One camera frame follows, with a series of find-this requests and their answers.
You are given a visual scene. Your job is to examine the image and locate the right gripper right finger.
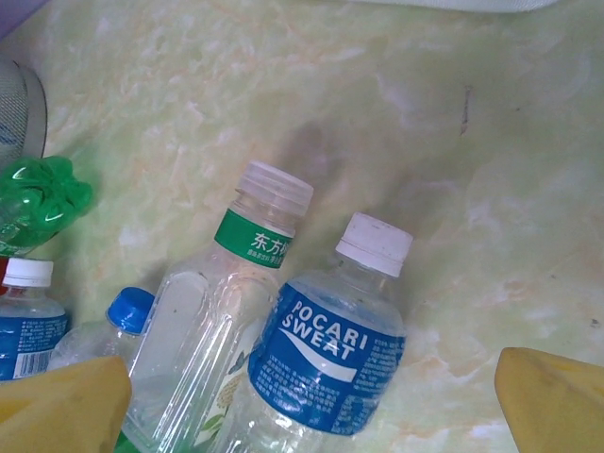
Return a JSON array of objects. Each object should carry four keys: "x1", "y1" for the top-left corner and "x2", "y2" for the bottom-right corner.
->
[{"x1": 493, "y1": 346, "x2": 604, "y2": 453}]

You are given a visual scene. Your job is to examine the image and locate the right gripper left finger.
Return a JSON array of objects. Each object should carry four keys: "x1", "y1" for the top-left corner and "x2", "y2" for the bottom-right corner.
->
[{"x1": 0, "y1": 355, "x2": 133, "y2": 453}]

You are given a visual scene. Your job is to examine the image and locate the Pocari Sweat plastic bottle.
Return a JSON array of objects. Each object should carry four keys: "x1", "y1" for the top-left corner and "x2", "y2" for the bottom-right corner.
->
[
  {"x1": 0, "y1": 257, "x2": 71, "y2": 382},
  {"x1": 221, "y1": 210, "x2": 415, "y2": 453}
]

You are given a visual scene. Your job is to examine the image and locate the clear bottle blue cap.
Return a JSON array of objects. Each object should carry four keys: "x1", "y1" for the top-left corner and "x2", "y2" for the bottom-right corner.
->
[{"x1": 46, "y1": 286, "x2": 157, "y2": 374}]

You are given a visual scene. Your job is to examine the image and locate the clear bottle green label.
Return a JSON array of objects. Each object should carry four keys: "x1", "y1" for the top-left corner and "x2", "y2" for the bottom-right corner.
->
[{"x1": 123, "y1": 159, "x2": 315, "y2": 453}]

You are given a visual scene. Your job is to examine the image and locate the clear plastic trash bin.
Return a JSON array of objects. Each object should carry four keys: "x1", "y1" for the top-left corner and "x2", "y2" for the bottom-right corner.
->
[{"x1": 0, "y1": 59, "x2": 51, "y2": 164}]

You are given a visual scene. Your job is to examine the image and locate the green plastic bottle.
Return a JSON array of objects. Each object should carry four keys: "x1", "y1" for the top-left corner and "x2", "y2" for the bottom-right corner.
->
[{"x1": 0, "y1": 154, "x2": 94, "y2": 260}]

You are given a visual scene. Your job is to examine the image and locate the white fabric zip case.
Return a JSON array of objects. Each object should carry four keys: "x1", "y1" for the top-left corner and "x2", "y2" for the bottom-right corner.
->
[{"x1": 348, "y1": 0, "x2": 562, "y2": 14}]

